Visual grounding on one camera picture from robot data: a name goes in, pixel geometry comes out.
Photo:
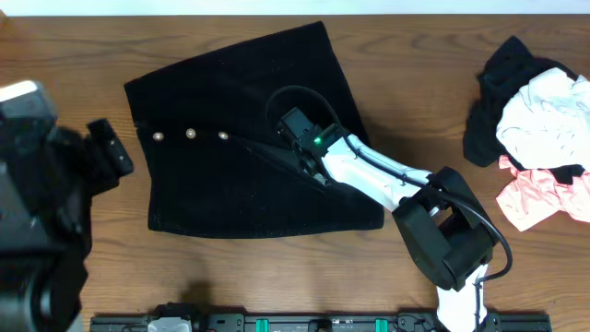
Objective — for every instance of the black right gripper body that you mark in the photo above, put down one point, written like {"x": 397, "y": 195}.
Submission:
{"x": 303, "y": 162}

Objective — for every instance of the white garment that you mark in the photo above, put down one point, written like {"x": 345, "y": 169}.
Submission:
{"x": 545, "y": 125}

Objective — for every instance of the pink garment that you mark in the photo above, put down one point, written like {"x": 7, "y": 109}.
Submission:
{"x": 534, "y": 195}

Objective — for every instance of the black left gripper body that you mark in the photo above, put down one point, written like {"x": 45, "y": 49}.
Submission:
{"x": 111, "y": 148}

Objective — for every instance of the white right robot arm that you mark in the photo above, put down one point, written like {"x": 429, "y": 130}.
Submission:
{"x": 446, "y": 231}

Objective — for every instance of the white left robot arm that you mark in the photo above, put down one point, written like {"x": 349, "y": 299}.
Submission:
{"x": 49, "y": 176}

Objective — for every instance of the dark green garment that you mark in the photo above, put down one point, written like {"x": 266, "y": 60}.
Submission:
{"x": 510, "y": 67}

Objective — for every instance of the black velvet skirt with buttons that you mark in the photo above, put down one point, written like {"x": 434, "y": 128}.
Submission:
{"x": 219, "y": 168}

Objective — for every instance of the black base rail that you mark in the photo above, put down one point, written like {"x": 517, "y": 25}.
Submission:
{"x": 185, "y": 317}

